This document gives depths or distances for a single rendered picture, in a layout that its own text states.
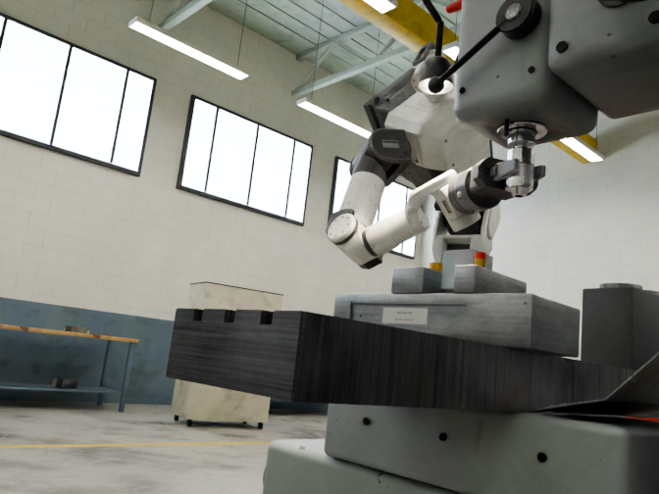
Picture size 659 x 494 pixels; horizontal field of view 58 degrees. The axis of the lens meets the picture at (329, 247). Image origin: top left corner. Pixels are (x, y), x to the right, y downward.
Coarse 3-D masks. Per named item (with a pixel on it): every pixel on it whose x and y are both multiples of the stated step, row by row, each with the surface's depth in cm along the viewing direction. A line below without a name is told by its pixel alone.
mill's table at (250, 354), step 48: (192, 336) 66; (240, 336) 60; (288, 336) 54; (336, 336) 56; (384, 336) 61; (432, 336) 66; (240, 384) 58; (288, 384) 53; (336, 384) 56; (384, 384) 60; (432, 384) 66; (480, 384) 72; (528, 384) 80; (576, 384) 89
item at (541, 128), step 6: (522, 120) 102; (528, 120) 102; (498, 126) 106; (510, 126) 104; (516, 126) 104; (528, 126) 103; (534, 126) 103; (540, 126) 103; (546, 126) 104; (498, 132) 107; (540, 132) 105; (546, 132) 105; (504, 138) 109
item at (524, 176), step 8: (520, 152) 103; (520, 160) 103; (528, 160) 103; (520, 168) 102; (528, 168) 102; (512, 176) 103; (520, 176) 102; (528, 176) 102; (512, 184) 102; (520, 184) 102; (528, 184) 102
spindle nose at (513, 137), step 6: (522, 126) 104; (510, 132) 105; (516, 132) 104; (522, 132) 104; (528, 132) 103; (534, 132) 104; (510, 138) 105; (516, 138) 104; (522, 138) 103; (528, 138) 103; (534, 138) 104; (510, 144) 106; (534, 144) 104
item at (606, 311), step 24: (600, 288) 136; (624, 288) 131; (600, 312) 135; (624, 312) 130; (648, 312) 133; (600, 336) 133; (624, 336) 129; (648, 336) 132; (600, 360) 132; (624, 360) 128; (648, 360) 131
